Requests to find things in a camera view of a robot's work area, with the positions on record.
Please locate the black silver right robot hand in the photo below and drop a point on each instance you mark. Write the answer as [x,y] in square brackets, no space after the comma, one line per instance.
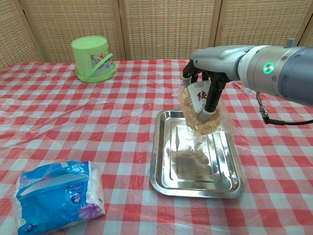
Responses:
[217,61]

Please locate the snack packet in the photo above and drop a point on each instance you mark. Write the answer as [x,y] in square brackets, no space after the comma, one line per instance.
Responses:
[193,117]

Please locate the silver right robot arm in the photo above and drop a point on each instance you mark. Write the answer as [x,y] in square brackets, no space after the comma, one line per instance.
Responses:
[288,71]

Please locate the rectangular stainless steel tray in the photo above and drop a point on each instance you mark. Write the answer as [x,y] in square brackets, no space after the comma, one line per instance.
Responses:
[220,178]

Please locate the woven bamboo screen panel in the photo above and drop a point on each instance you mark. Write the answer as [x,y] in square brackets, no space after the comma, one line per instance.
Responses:
[259,22]
[308,29]
[73,22]
[12,34]
[168,29]

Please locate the red white checkered tablecloth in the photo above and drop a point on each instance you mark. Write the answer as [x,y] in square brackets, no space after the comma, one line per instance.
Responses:
[97,117]

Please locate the blue tissue pack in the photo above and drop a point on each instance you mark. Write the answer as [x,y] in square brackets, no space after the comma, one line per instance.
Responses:
[56,193]

